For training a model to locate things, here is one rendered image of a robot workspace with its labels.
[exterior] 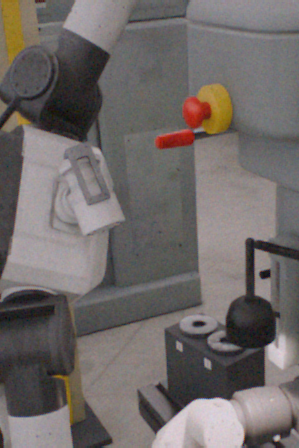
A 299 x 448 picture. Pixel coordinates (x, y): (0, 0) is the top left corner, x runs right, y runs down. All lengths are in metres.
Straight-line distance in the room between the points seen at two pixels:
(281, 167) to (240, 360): 0.67
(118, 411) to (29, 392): 2.27
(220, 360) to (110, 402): 1.85
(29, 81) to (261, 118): 0.45
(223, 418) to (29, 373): 0.30
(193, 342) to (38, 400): 0.64
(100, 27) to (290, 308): 0.54
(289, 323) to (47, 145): 0.47
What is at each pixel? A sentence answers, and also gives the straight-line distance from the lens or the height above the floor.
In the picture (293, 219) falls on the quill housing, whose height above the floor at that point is 1.57.
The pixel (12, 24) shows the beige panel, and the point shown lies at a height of 1.70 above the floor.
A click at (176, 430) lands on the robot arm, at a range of 1.23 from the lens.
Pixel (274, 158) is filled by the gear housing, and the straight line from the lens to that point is 1.03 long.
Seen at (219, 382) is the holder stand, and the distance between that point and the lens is 1.61.
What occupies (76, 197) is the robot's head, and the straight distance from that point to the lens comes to 1.05.
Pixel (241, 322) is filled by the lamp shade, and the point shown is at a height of 1.47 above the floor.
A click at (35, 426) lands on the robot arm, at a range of 1.09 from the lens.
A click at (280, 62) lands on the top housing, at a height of 1.83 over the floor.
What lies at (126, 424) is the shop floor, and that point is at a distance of 3.26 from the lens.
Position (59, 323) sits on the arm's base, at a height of 1.46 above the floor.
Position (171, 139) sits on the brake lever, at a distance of 1.02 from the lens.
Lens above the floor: 1.97
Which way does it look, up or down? 24 degrees down
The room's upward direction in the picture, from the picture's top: 3 degrees counter-clockwise
